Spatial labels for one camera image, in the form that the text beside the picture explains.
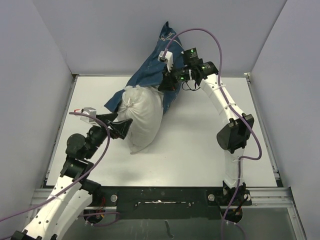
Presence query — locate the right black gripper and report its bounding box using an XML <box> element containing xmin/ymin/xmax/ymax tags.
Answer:
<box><xmin>157</xmin><ymin>62</ymin><xmax>190</xmax><ymax>92</ymax></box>

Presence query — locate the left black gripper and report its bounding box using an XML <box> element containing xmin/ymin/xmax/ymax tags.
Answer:
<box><xmin>85</xmin><ymin>113</ymin><xmax>133</xmax><ymax>159</ymax></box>

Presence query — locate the dark blue embroidered pillowcase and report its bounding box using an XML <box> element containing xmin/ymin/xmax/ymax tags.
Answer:
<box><xmin>104</xmin><ymin>21</ymin><xmax>184</xmax><ymax>114</ymax></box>

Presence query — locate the white pillow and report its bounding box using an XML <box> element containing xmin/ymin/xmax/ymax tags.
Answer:
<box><xmin>117</xmin><ymin>85</ymin><xmax>163</xmax><ymax>154</ymax></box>

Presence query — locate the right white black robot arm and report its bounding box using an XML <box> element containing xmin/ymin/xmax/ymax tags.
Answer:
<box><xmin>158</xmin><ymin>48</ymin><xmax>255</xmax><ymax>205</ymax></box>

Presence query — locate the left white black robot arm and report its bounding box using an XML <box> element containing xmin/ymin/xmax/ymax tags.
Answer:
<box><xmin>10</xmin><ymin>107</ymin><xmax>133</xmax><ymax>240</ymax></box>

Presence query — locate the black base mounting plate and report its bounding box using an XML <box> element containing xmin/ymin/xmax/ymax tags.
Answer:
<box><xmin>72</xmin><ymin>186</ymin><xmax>252</xmax><ymax>221</ymax></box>

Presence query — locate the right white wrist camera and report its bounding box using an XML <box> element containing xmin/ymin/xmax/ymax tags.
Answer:
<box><xmin>158</xmin><ymin>51</ymin><xmax>174</xmax><ymax>73</ymax></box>

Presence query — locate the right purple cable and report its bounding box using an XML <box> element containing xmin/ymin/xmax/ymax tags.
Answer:
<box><xmin>164</xmin><ymin>28</ymin><xmax>263</xmax><ymax>240</ymax></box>

